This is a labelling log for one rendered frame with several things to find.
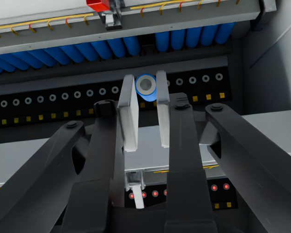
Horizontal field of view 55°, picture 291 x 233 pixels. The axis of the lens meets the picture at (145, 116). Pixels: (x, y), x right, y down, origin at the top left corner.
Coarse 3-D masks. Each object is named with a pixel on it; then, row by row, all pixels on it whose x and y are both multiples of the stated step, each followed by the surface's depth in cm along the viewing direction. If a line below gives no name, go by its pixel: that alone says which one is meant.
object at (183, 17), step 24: (240, 0) 30; (24, 24) 30; (72, 24) 31; (96, 24) 31; (144, 24) 31; (168, 24) 31; (192, 24) 31; (216, 24) 32; (0, 48) 32; (24, 48) 33
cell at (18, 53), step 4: (16, 52) 35; (20, 52) 35; (24, 52) 36; (28, 52) 37; (20, 56) 36; (24, 56) 36; (28, 56) 37; (32, 56) 38; (24, 60) 37; (28, 60) 38; (32, 60) 38; (36, 60) 39; (32, 64) 39; (36, 64) 40; (40, 64) 40
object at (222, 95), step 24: (192, 72) 44; (216, 72) 44; (0, 96) 46; (24, 96) 46; (48, 96) 45; (72, 96) 45; (96, 96) 45; (192, 96) 43; (216, 96) 43; (0, 120) 45; (24, 120) 45; (48, 120) 45
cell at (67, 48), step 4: (72, 44) 35; (60, 48) 35; (64, 48) 35; (68, 48) 35; (72, 48) 36; (76, 48) 37; (68, 52) 36; (72, 52) 37; (76, 52) 37; (80, 52) 39; (72, 56) 38; (76, 56) 38; (80, 56) 39; (84, 56) 40; (76, 60) 39; (80, 60) 40
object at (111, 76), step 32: (0, 0) 27; (32, 0) 28; (64, 0) 28; (128, 0) 29; (160, 0) 30; (288, 0) 28; (256, 32) 37; (160, 64) 44; (192, 64) 44; (224, 64) 43
